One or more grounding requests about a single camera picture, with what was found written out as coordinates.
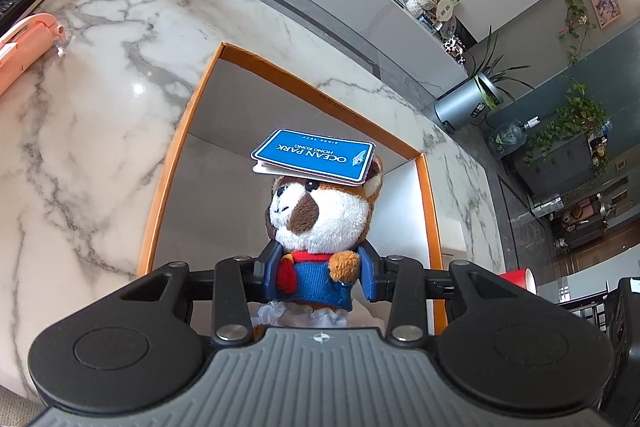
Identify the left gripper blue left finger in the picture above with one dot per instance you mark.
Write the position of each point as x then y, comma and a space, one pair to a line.
238, 281

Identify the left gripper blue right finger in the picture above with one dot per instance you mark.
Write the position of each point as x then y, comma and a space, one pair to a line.
400, 281

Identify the red panda plush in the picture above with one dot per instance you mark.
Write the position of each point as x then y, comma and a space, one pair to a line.
321, 205

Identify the orange storage box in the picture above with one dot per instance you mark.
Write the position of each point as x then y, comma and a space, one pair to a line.
240, 100

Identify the red mug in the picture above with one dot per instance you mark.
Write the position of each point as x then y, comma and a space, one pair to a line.
523, 278

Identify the water jug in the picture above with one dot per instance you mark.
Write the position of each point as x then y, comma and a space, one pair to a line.
510, 136

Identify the grey trash bin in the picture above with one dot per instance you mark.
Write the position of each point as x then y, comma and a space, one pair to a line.
476, 97

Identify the potted plant by bin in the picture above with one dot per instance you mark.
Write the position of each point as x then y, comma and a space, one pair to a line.
487, 73

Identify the hanging green vine plant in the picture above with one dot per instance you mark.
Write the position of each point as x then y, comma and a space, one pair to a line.
579, 113

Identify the framed wall picture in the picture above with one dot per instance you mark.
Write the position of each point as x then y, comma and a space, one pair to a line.
607, 11

